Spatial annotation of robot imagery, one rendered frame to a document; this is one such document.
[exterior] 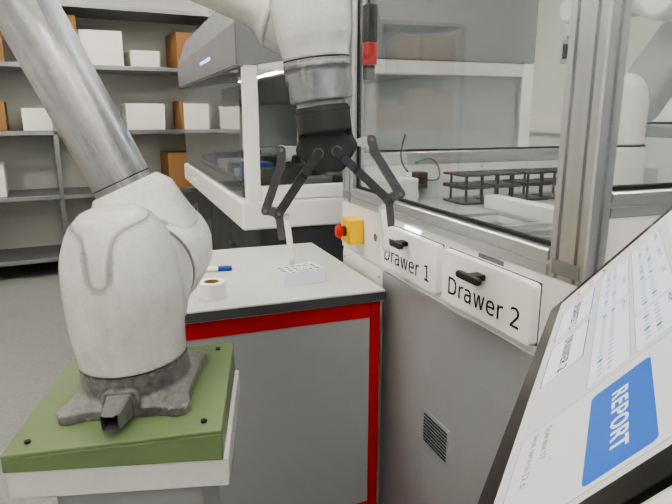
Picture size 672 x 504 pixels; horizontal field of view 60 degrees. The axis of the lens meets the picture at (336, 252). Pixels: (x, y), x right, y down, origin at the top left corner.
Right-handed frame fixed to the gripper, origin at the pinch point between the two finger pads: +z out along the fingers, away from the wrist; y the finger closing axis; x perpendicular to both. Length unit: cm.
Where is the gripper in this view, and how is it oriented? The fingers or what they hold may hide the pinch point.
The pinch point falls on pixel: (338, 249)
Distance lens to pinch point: 83.7
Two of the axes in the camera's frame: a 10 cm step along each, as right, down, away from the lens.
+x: 0.5, 2.2, -9.7
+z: 1.2, 9.7, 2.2
